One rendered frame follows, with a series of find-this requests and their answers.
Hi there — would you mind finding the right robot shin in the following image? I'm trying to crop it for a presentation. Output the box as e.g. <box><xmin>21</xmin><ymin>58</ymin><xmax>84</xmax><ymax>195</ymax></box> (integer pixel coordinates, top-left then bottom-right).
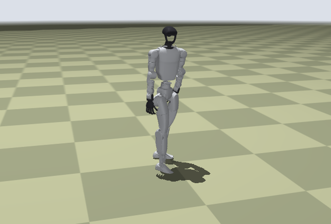
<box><xmin>155</xmin><ymin>130</ymin><xmax>168</xmax><ymax>167</ymax></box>

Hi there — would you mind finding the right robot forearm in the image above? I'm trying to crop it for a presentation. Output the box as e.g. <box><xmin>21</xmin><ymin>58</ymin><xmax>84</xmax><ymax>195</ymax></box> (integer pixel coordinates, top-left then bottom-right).
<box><xmin>146</xmin><ymin>72</ymin><xmax>155</xmax><ymax>99</ymax></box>

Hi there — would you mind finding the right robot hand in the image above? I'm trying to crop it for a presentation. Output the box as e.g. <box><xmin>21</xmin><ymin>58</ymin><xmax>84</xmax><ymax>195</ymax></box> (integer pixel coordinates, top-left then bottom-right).
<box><xmin>146</xmin><ymin>94</ymin><xmax>157</xmax><ymax>114</ymax></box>

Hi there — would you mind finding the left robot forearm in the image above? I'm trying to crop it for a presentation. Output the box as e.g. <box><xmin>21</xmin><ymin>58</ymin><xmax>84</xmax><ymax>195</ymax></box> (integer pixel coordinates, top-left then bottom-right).
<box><xmin>173</xmin><ymin>75</ymin><xmax>184</xmax><ymax>92</ymax></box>

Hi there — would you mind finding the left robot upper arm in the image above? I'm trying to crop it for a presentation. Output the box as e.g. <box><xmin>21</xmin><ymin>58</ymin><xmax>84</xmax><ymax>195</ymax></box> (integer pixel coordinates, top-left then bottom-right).
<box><xmin>177</xmin><ymin>48</ymin><xmax>187</xmax><ymax>76</ymax></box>

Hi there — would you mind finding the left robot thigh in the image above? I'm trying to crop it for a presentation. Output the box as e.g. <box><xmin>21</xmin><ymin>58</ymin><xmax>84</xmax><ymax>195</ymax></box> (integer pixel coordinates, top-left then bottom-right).
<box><xmin>159</xmin><ymin>91</ymin><xmax>179</xmax><ymax>128</ymax></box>

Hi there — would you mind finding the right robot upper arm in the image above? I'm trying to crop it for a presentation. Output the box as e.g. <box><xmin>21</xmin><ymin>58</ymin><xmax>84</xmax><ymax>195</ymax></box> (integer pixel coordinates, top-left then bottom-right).
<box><xmin>148</xmin><ymin>49</ymin><xmax>159</xmax><ymax>79</ymax></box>

